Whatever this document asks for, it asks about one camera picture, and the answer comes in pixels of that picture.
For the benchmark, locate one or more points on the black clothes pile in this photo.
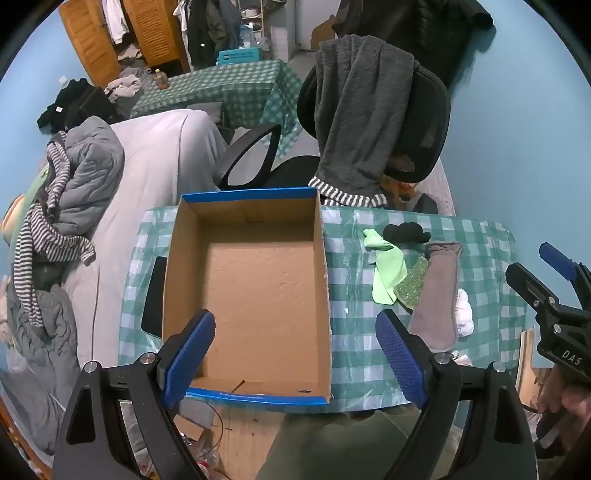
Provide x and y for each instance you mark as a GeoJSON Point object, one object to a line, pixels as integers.
{"type": "Point", "coordinates": [74, 104]}

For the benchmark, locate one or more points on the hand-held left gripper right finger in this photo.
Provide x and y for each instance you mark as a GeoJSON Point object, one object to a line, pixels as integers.
{"type": "Point", "coordinates": [401, 355]}

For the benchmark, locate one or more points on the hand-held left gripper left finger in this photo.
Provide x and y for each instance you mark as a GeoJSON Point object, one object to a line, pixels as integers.
{"type": "Point", "coordinates": [189, 360]}

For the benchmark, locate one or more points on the glass jar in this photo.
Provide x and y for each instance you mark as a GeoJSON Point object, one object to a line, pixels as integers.
{"type": "Point", "coordinates": [161, 80]}

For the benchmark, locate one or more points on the blue storage box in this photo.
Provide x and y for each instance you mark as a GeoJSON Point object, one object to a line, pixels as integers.
{"type": "Point", "coordinates": [238, 56]}

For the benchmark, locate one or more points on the green glitter fabric piece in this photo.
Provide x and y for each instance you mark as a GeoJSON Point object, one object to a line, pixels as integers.
{"type": "Point", "coordinates": [413, 286]}

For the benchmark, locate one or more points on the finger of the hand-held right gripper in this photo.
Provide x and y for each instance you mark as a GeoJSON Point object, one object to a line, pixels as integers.
{"type": "Point", "coordinates": [526, 284]}
{"type": "Point", "coordinates": [556, 258]}

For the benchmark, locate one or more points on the bed with white sheet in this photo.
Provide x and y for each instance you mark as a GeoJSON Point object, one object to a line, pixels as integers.
{"type": "Point", "coordinates": [152, 175]}

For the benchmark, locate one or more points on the black fuzzy sock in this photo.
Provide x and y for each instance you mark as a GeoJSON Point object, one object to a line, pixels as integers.
{"type": "Point", "coordinates": [406, 233]}

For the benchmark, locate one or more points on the peach plush cushion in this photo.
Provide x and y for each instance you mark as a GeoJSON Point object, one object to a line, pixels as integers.
{"type": "Point", "coordinates": [11, 217]}

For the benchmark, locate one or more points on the person's olive trousers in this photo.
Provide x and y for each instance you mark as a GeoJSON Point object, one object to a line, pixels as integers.
{"type": "Point", "coordinates": [332, 447]}

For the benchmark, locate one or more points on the light green sock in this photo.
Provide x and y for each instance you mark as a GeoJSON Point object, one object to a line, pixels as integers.
{"type": "Point", "coordinates": [388, 277]}

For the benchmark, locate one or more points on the grey clothes pile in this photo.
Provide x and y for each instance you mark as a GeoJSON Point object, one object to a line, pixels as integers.
{"type": "Point", "coordinates": [127, 85]}

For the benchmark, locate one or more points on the white hanging shirt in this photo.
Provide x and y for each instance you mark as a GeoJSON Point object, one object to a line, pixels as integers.
{"type": "Point", "coordinates": [115, 21]}

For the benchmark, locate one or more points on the grey sock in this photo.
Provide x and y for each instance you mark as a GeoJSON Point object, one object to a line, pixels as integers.
{"type": "Point", "coordinates": [436, 300]}

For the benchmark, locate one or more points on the black flat pad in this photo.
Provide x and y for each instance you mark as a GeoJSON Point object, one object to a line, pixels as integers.
{"type": "Point", "coordinates": [154, 300]}

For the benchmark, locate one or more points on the black hanging coat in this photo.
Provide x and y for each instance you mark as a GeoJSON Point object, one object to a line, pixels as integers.
{"type": "Point", "coordinates": [415, 23]}

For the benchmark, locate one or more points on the black mesh office chair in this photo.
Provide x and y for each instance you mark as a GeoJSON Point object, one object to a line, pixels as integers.
{"type": "Point", "coordinates": [429, 124]}

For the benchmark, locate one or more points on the dark hanging clothes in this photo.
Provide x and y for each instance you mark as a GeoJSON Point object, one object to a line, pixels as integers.
{"type": "Point", "coordinates": [203, 32]}

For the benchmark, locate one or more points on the white sock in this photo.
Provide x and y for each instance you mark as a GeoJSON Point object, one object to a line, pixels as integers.
{"type": "Point", "coordinates": [464, 314]}

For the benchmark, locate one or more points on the grey white striped garment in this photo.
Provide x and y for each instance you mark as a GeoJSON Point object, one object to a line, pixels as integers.
{"type": "Point", "coordinates": [27, 240]}

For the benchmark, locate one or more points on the person's right hand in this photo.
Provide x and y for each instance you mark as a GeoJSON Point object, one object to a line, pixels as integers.
{"type": "Point", "coordinates": [577, 401]}

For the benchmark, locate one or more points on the wooden louvred wardrobe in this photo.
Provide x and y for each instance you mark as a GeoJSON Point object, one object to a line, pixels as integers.
{"type": "Point", "coordinates": [87, 41]}

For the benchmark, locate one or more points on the grey towel on chair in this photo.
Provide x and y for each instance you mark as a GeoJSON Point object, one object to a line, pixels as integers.
{"type": "Point", "coordinates": [355, 106]}

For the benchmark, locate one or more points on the green checked table cover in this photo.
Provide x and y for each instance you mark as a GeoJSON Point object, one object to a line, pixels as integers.
{"type": "Point", "coordinates": [221, 87]}

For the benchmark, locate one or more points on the green checked plastic tablecloth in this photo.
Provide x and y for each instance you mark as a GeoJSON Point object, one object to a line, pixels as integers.
{"type": "Point", "coordinates": [360, 332]}

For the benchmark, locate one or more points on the blue-rimmed cardboard box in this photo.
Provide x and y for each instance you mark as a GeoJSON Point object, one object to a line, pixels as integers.
{"type": "Point", "coordinates": [263, 286]}

